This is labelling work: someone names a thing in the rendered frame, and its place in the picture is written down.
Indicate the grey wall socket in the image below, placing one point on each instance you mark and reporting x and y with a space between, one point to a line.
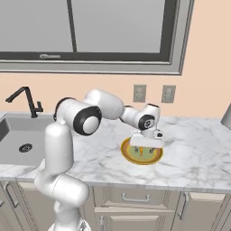
168 94
139 93

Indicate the orange meat piece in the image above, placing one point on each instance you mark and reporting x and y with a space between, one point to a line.
141 151

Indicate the black sink tap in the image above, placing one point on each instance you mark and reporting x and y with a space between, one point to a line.
30 102

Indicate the grey metal appliance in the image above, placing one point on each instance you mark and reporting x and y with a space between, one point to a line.
227 118

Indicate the grey sink basin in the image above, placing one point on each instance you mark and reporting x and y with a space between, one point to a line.
21 136

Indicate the grey window latch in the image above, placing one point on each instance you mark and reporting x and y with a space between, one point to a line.
49 56

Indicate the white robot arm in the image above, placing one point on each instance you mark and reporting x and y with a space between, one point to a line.
64 144

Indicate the beige drawer front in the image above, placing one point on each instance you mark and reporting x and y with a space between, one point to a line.
135 221
135 197

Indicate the grey framed window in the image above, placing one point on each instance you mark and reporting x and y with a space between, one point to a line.
90 33

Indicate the yellow rimmed green plate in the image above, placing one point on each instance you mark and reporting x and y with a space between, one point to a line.
131 155

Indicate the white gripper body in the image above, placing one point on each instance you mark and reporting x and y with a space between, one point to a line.
146 140

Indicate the beige cupboard door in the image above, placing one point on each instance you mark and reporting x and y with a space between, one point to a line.
22 207
207 212

